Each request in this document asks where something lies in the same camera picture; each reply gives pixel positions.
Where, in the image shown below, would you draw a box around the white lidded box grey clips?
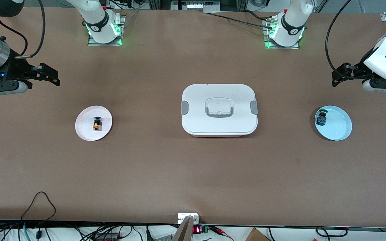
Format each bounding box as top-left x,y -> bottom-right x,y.
181,84 -> 259,137

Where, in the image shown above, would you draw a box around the brown cardboard box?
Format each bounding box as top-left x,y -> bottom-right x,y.
245,228 -> 271,241

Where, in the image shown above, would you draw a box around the light blue round plate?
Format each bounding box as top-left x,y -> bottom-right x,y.
315,105 -> 352,141

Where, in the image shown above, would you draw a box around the pale pink round plate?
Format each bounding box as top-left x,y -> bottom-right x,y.
75,105 -> 113,141

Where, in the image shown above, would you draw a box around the small white electronic device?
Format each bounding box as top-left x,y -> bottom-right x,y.
178,213 -> 199,224

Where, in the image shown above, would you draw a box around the grey metal mounting bar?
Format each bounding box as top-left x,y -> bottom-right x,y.
172,216 -> 194,241

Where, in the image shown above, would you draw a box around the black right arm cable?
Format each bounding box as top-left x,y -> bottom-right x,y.
0,0 -> 46,60

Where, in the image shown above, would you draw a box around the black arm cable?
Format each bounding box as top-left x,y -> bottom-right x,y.
325,0 -> 352,81
0,0 -> 46,60

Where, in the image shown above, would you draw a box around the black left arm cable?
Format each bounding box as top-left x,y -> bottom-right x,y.
325,0 -> 352,81

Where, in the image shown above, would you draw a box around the green black push-button switch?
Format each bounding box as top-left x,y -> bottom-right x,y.
316,109 -> 328,126

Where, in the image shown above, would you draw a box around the thin black looped cable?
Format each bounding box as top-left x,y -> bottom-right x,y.
20,191 -> 57,223

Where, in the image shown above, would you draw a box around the black base supply cable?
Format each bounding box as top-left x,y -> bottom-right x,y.
210,10 -> 274,28

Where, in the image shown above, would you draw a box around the black cable loop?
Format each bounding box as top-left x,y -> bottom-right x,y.
315,227 -> 348,238

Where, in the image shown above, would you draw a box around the aluminium rail with light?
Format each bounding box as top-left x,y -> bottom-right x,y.
171,0 -> 220,14

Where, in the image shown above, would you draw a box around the teal cable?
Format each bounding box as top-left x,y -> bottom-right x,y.
18,223 -> 30,241

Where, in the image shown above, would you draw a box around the red clip lead cable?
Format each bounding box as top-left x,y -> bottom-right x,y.
210,226 -> 235,241

